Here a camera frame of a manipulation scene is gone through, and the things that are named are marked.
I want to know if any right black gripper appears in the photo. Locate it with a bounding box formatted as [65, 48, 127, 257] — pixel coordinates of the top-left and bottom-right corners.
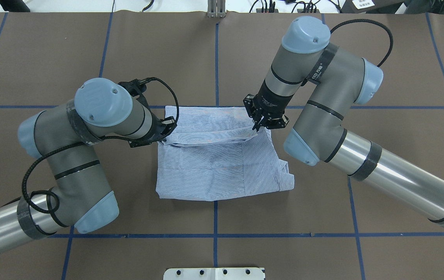
[243, 94, 289, 132]

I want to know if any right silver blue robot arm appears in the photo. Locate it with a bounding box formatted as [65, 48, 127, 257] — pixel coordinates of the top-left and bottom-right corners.
[243, 16, 444, 228]

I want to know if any light blue striped shirt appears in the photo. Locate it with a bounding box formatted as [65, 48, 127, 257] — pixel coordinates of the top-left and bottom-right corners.
[156, 106, 295, 201]

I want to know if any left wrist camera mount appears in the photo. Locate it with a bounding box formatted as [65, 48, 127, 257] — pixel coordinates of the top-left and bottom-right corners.
[118, 79, 147, 103]

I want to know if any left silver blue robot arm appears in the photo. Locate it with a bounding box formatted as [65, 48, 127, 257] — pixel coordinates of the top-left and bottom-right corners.
[0, 77, 179, 254]

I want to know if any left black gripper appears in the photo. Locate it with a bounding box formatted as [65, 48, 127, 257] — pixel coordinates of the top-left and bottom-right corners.
[144, 115, 177, 145]

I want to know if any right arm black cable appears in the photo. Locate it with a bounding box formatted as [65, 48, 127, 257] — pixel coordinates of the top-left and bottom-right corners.
[329, 19, 394, 68]

